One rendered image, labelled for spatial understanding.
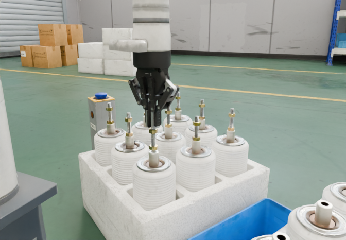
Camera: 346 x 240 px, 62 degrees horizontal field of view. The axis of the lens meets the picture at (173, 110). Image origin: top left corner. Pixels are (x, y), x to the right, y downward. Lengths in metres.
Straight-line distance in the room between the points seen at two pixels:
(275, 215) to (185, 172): 0.26
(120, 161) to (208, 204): 0.23
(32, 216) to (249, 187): 0.50
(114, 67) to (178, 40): 3.01
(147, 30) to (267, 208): 0.54
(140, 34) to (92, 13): 7.00
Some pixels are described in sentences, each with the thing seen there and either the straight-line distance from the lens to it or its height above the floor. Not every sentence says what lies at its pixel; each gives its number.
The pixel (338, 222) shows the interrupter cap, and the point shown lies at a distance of 0.53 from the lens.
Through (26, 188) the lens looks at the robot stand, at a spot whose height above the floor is 0.30.
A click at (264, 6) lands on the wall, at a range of 5.80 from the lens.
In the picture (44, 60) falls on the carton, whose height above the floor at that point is 0.12.
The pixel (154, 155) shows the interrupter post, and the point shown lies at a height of 0.28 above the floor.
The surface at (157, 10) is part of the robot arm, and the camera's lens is 0.54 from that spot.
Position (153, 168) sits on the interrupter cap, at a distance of 0.62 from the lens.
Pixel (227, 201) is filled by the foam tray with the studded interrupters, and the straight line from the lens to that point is 0.73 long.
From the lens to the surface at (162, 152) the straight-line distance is 0.76.
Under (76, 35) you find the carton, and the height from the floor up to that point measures 0.44.
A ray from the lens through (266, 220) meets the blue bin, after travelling 0.83.
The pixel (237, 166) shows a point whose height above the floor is 0.20.
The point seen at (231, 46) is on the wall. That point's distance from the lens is 5.91.
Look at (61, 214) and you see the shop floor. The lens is 0.97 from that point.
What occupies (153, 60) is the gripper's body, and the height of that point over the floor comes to 0.48.
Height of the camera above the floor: 0.54
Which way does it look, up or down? 16 degrees down
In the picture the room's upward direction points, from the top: straight up
